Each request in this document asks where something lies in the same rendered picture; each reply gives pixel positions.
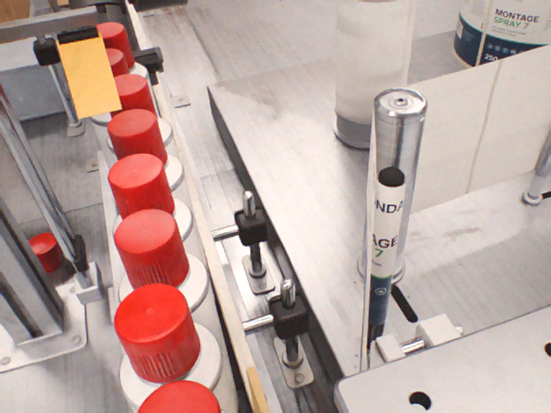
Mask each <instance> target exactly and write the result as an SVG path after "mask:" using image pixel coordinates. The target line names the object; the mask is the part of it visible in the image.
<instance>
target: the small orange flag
mask: <svg viewBox="0 0 551 413"><path fill-rule="evenodd" d="M57 39H58V40H57V45H58V48H59V51H60V54H61V59H62V62H63V66H64V68H65V72H66V77H67V80H68V84H69V86H70V90H71V95H72V98H73V101H74V104H75V109H76V112H77V116H78V118H79V119H81V118H85V117H88V116H96V115H100V114H103V113H108V112H111V111H118V110H121V109H122V107H121V102H120V99H119V95H118V92H117V89H116V84H115V80H114V78H113V74H112V68H111V66H110V62H109V59H108V56H107V51H106V48H105V44H104V42H103V39H102V36H101V33H100V32H98V29H97V27H93V28H89V29H81V30H76V31H72V32H68V33H64V34H57Z"/></svg>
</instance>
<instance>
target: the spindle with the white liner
mask: <svg viewBox="0 0 551 413"><path fill-rule="evenodd" d="M416 4H417V0H337V19H336V33H337V44H336V79H335V103H334V111H335V114H336V117H335V119H334V121H333V132H334V134H335V136H336V138H337V139H339V140H340V141H341V142H343V143H346V144H348V145H349V146H353V147H356V148H365V149H371V130H372V118H373V107H374V101H375V97H376V96H377V95H378V94H379V93H381V92H382V91H384V90H386V89H391V88H400V87H403V86H406V85H407V77H408V67H409V62H410V53H411V44H412V33H413V27H414V22H415V11H416Z"/></svg>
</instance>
